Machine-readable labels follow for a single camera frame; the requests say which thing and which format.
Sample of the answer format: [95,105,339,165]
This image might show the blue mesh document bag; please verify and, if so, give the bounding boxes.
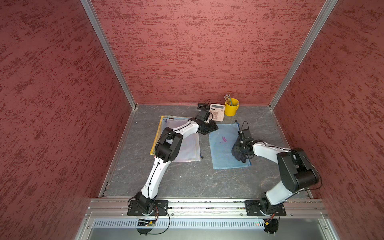
[209,123,251,170]
[159,116,175,133]

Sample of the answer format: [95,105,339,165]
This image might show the clear white mesh document bag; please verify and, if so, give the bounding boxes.
[171,116,201,163]

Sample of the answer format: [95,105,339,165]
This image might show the yellow mesh document bag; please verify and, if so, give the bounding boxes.
[150,119,161,156]

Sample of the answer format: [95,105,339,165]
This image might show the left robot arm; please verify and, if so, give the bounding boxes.
[135,118,219,215]

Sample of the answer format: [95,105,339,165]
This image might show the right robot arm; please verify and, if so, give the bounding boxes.
[232,136,321,216]

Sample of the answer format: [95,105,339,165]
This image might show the pink calculator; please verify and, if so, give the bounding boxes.
[210,104,225,122]

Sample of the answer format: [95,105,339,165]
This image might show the black stapler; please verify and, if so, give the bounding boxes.
[197,103,210,111]

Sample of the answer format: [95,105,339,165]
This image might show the yellow mug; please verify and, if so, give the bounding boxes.
[225,98,240,117]

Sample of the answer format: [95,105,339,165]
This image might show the pencils in mug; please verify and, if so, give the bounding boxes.
[225,94,234,107]

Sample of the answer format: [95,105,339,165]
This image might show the right black connector box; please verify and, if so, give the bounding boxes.
[264,214,280,235]

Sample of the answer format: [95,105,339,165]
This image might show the perforated metal strip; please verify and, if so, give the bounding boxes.
[92,218,265,230]

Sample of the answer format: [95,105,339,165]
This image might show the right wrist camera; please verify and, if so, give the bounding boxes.
[239,129,253,142]

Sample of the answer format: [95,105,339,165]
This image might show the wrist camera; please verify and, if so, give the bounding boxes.
[239,129,253,142]
[195,109,211,123]

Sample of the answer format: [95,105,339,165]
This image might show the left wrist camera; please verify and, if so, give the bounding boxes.
[195,109,211,123]

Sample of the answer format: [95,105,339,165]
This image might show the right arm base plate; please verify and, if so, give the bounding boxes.
[245,199,287,217]

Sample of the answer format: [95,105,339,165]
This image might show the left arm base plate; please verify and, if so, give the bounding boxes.
[127,200,169,217]

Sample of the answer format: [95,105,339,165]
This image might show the left circuit board with cables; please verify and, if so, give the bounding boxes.
[137,205,171,236]

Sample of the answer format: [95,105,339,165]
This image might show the aluminium front rail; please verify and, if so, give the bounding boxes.
[85,197,330,219]

